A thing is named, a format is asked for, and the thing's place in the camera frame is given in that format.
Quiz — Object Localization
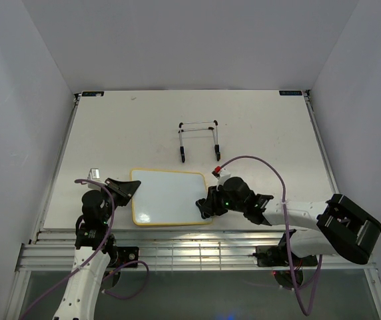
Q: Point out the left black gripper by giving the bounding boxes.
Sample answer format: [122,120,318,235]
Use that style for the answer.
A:
[101,177,142,223]

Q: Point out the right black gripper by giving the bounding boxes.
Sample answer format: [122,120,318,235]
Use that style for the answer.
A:
[201,183,246,215]

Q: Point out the yellow framed whiteboard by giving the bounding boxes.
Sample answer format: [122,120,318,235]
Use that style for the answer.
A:
[130,168,212,227]

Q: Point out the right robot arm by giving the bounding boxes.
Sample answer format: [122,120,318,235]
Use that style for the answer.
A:
[196,177,381,267]

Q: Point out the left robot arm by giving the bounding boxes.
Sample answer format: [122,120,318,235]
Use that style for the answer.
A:
[53,178,145,319]

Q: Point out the left blue corner label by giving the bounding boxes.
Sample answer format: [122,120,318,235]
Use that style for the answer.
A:
[81,91,105,97]

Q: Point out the blue corner label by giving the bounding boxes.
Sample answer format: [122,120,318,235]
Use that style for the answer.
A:
[81,91,105,97]
[279,90,302,96]

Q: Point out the right blue corner label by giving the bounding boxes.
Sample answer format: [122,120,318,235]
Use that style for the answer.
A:
[279,90,302,96]

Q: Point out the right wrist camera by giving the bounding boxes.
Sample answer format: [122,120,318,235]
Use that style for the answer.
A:
[212,166,231,187]

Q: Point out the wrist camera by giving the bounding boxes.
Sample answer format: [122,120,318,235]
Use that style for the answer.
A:
[212,166,231,187]
[87,168,101,189]

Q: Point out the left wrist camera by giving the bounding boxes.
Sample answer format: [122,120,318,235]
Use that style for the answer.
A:
[87,168,101,189]

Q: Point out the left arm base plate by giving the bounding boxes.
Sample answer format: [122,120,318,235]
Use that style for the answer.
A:
[108,246,140,268]

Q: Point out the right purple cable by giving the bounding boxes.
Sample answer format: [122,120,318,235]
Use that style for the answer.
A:
[218,155,323,317]

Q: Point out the wire whiteboard stand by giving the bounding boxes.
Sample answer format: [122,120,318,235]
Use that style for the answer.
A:
[178,119,222,163]

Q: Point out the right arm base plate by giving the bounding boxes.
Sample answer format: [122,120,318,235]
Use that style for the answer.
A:
[252,246,318,267]

